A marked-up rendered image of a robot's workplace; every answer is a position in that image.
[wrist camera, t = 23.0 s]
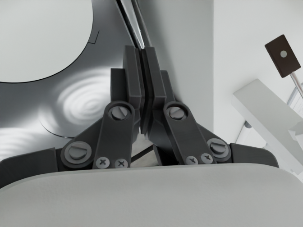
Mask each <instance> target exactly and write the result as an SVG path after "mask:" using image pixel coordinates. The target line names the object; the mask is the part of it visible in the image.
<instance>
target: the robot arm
mask: <svg viewBox="0 0 303 227"><path fill-rule="evenodd" d="M139 128H140V130H141V134H144V136H145V140H149V141H150V142H152V143H153V149H154V152H155V155H156V159H157V161H158V164H159V166H154V167H136V168H131V167H130V164H131V153H132V144H133V143H134V142H135V141H136V140H137V136H138V133H139ZM0 227H303V183H302V182H301V181H300V180H299V179H298V178H297V177H296V176H295V175H293V174H291V173H289V172H287V171H285V170H283V169H280V168H279V165H278V162H277V159H276V157H275V156H274V155H273V154H272V153H271V152H270V151H268V150H266V149H263V148H257V147H253V146H248V145H241V144H236V143H230V144H227V142H225V141H224V140H223V139H221V138H220V137H218V136H217V135H215V134H214V133H212V132H211V131H209V130H207V129H206V128H205V127H203V126H201V125H200V124H198V123H197V122H196V120H195V118H194V116H193V114H192V112H191V110H190V109H189V108H188V106H186V105H185V104H183V103H181V102H178V101H175V97H174V93H173V90H172V86H171V83H170V78H169V75H168V72H167V71H166V70H160V67H159V63H158V59H157V55H156V50H155V47H151V46H145V47H144V49H140V56H139V52H138V48H135V47H134V45H124V56H123V68H110V103H109V104H108V105H107V106H106V107H105V110H104V114H103V117H102V118H100V119H99V120H98V121H96V122H95V123H93V124H92V125H91V126H90V127H88V128H87V129H86V130H84V131H83V132H81V133H80V134H79V135H77V136H76V137H75V138H73V139H72V140H71V141H69V142H68V143H67V144H66V145H65V146H64V147H63V148H59V149H55V147H53V148H49V149H45V150H39V151H35V152H31V153H26V154H21V155H16V156H12V157H8V158H6V159H3V160H2V161H0Z"/></svg>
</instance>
